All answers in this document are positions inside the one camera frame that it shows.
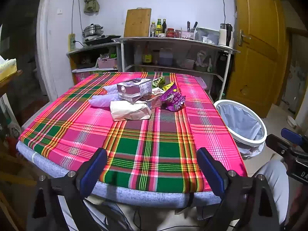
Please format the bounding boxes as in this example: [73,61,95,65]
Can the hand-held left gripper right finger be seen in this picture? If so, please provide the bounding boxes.
[197,147,281,231]

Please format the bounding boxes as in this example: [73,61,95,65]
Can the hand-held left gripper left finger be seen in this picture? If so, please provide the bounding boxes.
[27,148,108,231]

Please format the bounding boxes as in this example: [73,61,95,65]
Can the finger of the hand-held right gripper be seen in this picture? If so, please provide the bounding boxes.
[281,128,308,147]
[266,134,296,158]

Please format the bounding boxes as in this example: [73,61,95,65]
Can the white round trash bin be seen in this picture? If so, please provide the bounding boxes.
[214,99,267,159]

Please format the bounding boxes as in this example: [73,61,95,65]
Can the white foam fruit net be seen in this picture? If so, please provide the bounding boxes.
[88,93,121,108]

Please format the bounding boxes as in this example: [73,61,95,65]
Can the beige tissue pack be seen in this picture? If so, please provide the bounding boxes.
[110,100,152,122]

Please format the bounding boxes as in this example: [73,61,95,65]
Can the purple snack packet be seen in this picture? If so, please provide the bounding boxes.
[159,83,187,112]

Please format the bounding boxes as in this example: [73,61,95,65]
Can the purple grey drink carton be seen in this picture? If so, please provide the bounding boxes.
[117,78,153,101]

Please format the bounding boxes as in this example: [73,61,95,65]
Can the green snack packet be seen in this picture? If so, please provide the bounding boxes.
[151,76,166,89]

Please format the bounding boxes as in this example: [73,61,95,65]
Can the person's right leg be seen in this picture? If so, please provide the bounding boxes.
[253,160,289,231]

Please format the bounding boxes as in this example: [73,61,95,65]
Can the person's leg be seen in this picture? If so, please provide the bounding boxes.
[61,195,135,231]
[253,160,289,231]

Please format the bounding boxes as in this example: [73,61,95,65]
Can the clear plastic bin liner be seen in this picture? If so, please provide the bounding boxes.
[218,103,265,159]

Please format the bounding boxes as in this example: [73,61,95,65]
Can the person's left leg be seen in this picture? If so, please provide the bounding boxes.
[61,195,135,231]

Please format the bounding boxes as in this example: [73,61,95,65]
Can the blue grey table cover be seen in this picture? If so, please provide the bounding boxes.
[16,140,222,208]

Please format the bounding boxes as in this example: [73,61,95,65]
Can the pink plaid tablecloth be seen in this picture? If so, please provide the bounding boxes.
[18,72,248,194]

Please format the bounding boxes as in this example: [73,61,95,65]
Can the yellow wooden door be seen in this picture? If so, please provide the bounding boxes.
[226,0,289,118]

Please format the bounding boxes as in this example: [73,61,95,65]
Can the pink package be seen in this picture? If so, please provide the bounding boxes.
[74,72,92,85]

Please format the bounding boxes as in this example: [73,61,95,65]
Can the pink plastic basket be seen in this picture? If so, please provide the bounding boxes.
[97,58,117,69]

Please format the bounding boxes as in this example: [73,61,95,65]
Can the crumpled plastic bags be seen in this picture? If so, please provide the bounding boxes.
[195,50,213,73]

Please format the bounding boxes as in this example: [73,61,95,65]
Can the white electric kettle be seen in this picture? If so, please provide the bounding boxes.
[218,23,233,47]

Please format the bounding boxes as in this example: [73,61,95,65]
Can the small wooden shelf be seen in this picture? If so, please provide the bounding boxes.
[66,42,121,85]

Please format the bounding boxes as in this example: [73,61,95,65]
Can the purple liquid jug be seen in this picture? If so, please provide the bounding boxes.
[158,48,173,65]

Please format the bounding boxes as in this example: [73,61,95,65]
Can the dark bottle with yellow label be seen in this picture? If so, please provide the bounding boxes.
[142,50,152,65]

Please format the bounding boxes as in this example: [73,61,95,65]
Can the clear plastic container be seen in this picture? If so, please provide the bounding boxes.
[196,27,220,44]

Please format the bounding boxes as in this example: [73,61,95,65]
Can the yellow power strip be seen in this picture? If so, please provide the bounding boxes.
[68,34,76,52]

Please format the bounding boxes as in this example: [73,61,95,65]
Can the black induction cooker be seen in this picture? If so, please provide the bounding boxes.
[83,35,122,47]

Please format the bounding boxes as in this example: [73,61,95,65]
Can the yellow tissue box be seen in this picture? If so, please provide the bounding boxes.
[0,55,18,81]

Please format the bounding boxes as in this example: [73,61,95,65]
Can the pink knife holder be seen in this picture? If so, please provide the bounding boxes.
[180,30,195,40]

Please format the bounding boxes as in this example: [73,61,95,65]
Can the metal topped shelf unit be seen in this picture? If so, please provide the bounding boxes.
[113,37,240,97]

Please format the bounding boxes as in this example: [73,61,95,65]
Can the steel cooking pot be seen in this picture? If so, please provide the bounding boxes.
[82,23,104,38]

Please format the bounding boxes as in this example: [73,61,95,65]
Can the wooden cutting board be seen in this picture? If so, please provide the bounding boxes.
[124,8,152,38]

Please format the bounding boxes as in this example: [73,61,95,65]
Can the metal door handle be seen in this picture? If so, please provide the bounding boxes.
[238,29,252,46]

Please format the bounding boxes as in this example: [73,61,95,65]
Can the white wall cable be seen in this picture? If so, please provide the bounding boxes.
[70,0,80,35]

